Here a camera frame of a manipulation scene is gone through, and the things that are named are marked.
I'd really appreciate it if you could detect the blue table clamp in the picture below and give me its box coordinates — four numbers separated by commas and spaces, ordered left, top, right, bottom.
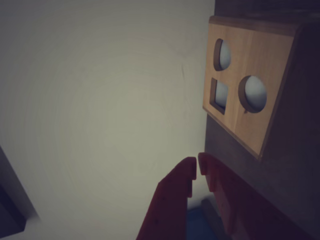
186, 206, 224, 240

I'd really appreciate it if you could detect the wooden shape sorter box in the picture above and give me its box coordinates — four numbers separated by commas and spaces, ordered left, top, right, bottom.
202, 15, 320, 163

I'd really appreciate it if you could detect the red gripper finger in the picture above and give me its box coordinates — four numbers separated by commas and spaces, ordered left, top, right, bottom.
136, 156, 198, 240
198, 152, 320, 240

